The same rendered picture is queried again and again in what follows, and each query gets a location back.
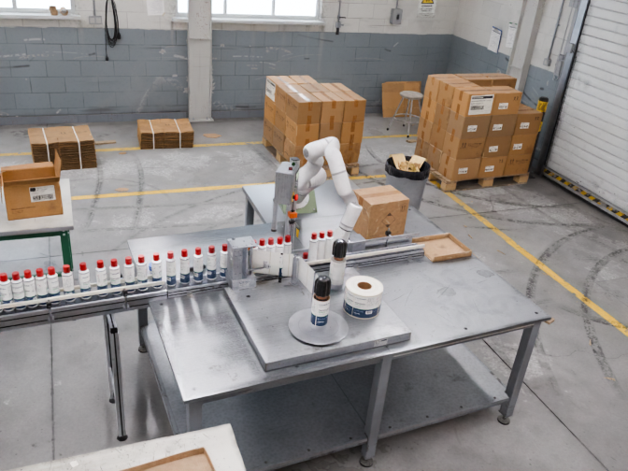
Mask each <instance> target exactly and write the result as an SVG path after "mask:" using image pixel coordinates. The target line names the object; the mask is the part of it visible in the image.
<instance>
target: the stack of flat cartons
mask: <svg viewBox="0 0 628 471"><path fill-rule="evenodd" d="M28 135H29V139H30V146H31V152H32V157H33V162H34V163H42V162H52V163H53V165H54V160H55V149H56V150H57V152H58V155H59V157H60V160H61V171H63V170H71V169H72V170H73V169H84V168H96V167H97V162H96V160H97V159H96V154H95V153H96V151H95V146H94V145H95V144H94V139H93V136H92V134H91V131H90V129H89V126H88V125H79V126H74V127H73V126H57V127H55V128H54V127H48V128H28Z"/></svg>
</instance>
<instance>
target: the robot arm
mask: <svg viewBox="0 0 628 471"><path fill-rule="evenodd" d="M339 149H340V144H339V141H338V139H337V138H336V137H332V136H331V137H326V138H324V139H321V140H318V141H314V142H311V143H309V144H307V145H305V147H304V149H303V153H304V156H305V158H306V159H307V163H306V164H305V165H304V166H303V167H301V168H300V169H299V178H298V190H297V194H298V200H297V202H296V209H298V208H302V207H304V206H305V205H306V204H307V202H308V198H309V195H308V194H309V193H310V192H311V191H313V190H315V189H317V188H318V187H320V186H321V185H322V184H323V183H324V182H325V180H326V177H327V176H326V172H325V170H324V169H323V168H322V166H323V162H324V160H323V157H322V156H325V159H326V160H327V162H328V164H329V168H330V171H331V174H332V178H333V181H334V184H335V189H336V191H337V193H338V195H339V196H341V197H342V199H343V201H344V203H345V205H346V208H347V209H346V211H345V213H344V216H343V218H342V220H341V222H340V224H339V226H338V227H337V229H336V230H335V233H334V235H333V237H334V241H335V240H336V239H338V238H342V239H344V240H346V241H348V239H349V236H350V231H352V229H353V227H354V225H355V222H356V221H357V219H358V217H359V216H360V213H361V211H362V209H363V208H362V207H361V206H360V205H359V204H358V200H357V197H356V195H355V193H354V191H353V190H352V188H351V187H350V181H349V177H348V174H347V170H346V167H345V165H344V161H343V158H342V155H341V153H340V151H339Z"/></svg>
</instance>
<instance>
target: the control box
mask: <svg viewBox="0 0 628 471"><path fill-rule="evenodd" d="M291 164H292V163H288V162H282V164H281V165H280V166H279V168H278V170H277V171H276V179H275V195H274V203H277V204H282V205H288V206H289V205H291V204H292V202H293V200H294V199H293V195H296V194H297V190H298V186H297V187H296V189H295V190H294V186H295V183H296V182H295V176H296V171H297V170H298V168H299V167H300V166H299V165H298V164H295V166H293V171H288V169H289V166H291Z"/></svg>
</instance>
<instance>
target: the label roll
mask: <svg viewBox="0 0 628 471"><path fill-rule="evenodd" d="M382 294H383V285H382V283H381V282H380V281H378V280H377V279H375V278H371V277H368V276H355V277H351V278H349V279H348V280H347V281H346V287H345V294H344V302H343V309H344V311H345V312H346V313H347V314H349V315H350V316H352V317H353V318H357V319H362V320H367V319H372V318H375V317H376V316H377V315H378V314H379V311H380V305H381V299H382Z"/></svg>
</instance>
